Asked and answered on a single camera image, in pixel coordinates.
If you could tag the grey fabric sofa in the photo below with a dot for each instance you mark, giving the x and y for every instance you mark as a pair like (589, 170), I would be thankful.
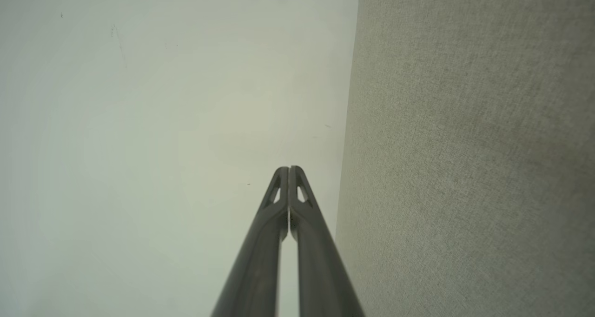
(465, 168)

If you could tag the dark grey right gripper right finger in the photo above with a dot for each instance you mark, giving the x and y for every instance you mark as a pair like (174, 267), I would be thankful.
(320, 266)

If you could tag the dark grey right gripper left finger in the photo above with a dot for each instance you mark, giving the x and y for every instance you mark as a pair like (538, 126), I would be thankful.
(260, 261)

